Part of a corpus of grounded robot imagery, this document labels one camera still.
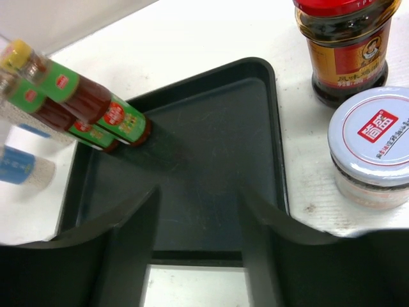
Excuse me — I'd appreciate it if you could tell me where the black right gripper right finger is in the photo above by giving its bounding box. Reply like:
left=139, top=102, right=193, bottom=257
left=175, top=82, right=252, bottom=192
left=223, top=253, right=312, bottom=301
left=239, top=187, right=408, bottom=306

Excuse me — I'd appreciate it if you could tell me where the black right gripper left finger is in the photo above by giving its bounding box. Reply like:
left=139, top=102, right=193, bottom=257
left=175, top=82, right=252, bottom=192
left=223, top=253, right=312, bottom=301
left=1, top=187, right=159, bottom=306

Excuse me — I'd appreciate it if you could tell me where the white-lid sauce jar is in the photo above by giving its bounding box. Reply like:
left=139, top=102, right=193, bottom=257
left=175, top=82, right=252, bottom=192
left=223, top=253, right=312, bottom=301
left=327, top=86, right=408, bottom=209

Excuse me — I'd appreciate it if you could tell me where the silver-lid spice canister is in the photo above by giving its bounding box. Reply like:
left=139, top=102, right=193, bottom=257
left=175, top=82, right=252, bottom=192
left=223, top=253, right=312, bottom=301
left=1, top=100, right=72, bottom=146
left=1, top=145, right=56, bottom=189

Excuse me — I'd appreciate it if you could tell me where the yellow-cap green-label sauce bottle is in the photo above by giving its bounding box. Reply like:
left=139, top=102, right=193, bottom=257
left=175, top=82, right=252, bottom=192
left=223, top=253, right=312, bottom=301
left=1, top=40, right=151, bottom=146

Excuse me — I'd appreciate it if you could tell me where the red-lid chili jar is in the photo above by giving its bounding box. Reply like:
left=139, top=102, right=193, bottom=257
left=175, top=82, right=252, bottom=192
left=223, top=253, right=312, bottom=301
left=293, top=0, right=401, bottom=109

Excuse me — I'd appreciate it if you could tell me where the black plastic tray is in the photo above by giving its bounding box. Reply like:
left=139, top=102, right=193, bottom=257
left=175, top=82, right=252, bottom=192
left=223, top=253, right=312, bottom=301
left=57, top=58, right=288, bottom=267

